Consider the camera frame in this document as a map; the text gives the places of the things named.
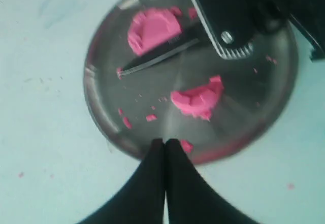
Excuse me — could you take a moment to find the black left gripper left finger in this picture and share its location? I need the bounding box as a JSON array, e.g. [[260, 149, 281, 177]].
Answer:
[[80, 139, 165, 224]]

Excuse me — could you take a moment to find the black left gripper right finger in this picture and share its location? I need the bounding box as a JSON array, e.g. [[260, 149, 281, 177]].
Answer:
[[165, 139, 256, 223]]

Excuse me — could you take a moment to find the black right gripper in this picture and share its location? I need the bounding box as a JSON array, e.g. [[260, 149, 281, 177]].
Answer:
[[191, 0, 324, 61]]

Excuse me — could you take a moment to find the black knife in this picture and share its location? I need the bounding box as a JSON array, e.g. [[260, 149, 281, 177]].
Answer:
[[117, 23, 206, 77]]

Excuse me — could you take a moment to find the pink clay lump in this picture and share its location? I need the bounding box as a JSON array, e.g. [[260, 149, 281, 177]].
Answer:
[[127, 8, 182, 56], [170, 75, 224, 121]]

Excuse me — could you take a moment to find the round steel plate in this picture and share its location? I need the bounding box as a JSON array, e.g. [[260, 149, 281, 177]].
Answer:
[[84, 0, 299, 164]]

